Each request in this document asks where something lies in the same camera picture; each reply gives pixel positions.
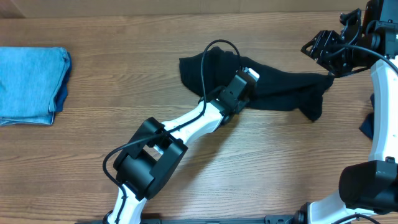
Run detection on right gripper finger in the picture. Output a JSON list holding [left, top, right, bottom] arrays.
[[301, 30, 326, 60], [340, 9, 362, 39]]

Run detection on black garment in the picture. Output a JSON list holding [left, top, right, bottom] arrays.
[[179, 47, 334, 121]]

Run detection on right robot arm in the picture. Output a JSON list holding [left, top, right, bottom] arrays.
[[289, 0, 397, 223]]

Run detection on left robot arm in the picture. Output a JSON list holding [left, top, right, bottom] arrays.
[[103, 68, 259, 223]]

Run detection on dark navy garment pile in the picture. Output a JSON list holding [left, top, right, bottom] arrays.
[[359, 112, 374, 140]]

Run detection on folded light blue jeans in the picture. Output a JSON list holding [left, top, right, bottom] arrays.
[[1, 47, 72, 126]]

